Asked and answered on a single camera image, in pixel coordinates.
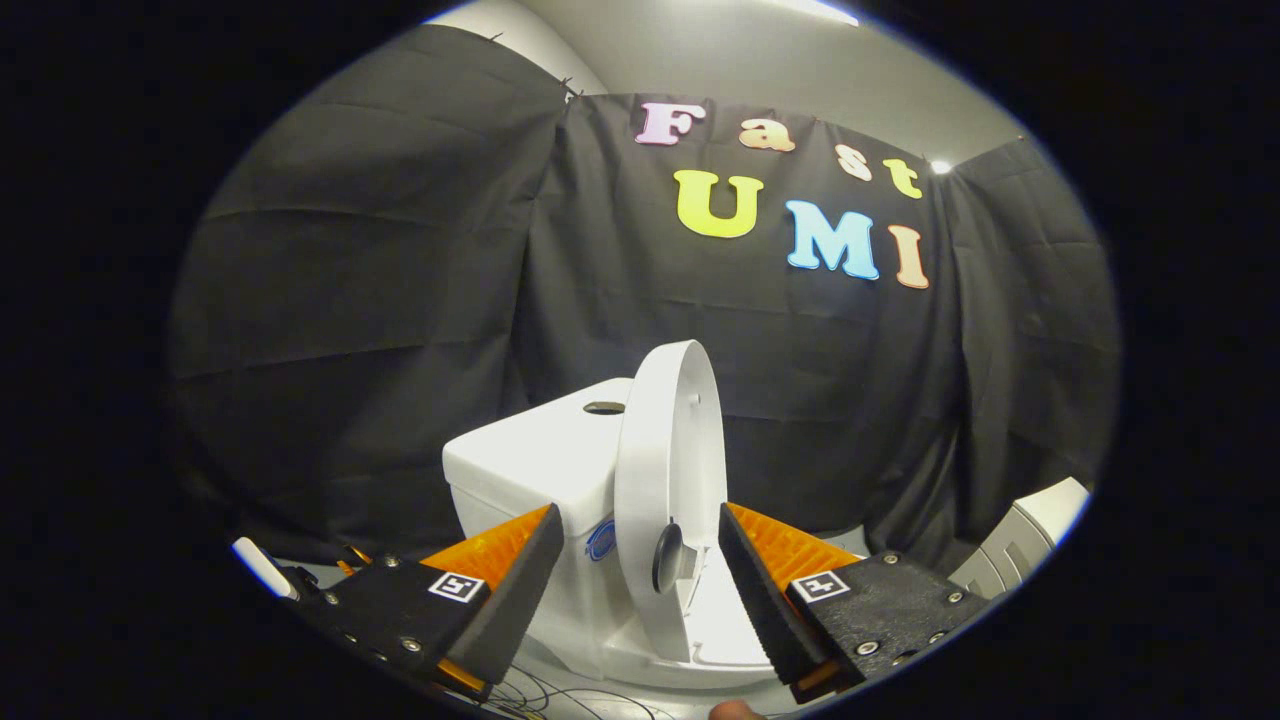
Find white toilet seat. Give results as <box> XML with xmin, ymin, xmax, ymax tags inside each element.
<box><xmin>685</xmin><ymin>572</ymin><xmax>776</xmax><ymax>669</ymax></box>

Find black backdrop cloth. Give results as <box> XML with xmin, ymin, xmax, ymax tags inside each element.
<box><xmin>168</xmin><ymin>24</ymin><xmax>1122</xmax><ymax>579</ymax></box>

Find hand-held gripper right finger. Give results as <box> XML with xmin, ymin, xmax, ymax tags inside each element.
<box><xmin>717</xmin><ymin>502</ymin><xmax>996</xmax><ymax>706</ymax></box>

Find white toilet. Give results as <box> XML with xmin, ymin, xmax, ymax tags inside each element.
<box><xmin>442</xmin><ymin>377</ymin><xmax>801</xmax><ymax>691</ymax></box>

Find white slotted cabinet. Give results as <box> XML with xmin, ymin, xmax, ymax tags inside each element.
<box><xmin>947</xmin><ymin>477</ymin><xmax>1092</xmax><ymax>602</ymax></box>

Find thin black cable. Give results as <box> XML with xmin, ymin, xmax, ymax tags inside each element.
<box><xmin>488</xmin><ymin>662</ymin><xmax>666</xmax><ymax>720</ymax></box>

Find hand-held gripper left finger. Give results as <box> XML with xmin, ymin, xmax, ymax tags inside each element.
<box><xmin>298</xmin><ymin>503</ymin><xmax>567</xmax><ymax>701</ymax></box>

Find white toilet lid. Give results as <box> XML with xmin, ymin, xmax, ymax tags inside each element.
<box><xmin>613</xmin><ymin>340</ymin><xmax>730</xmax><ymax>663</ymax></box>

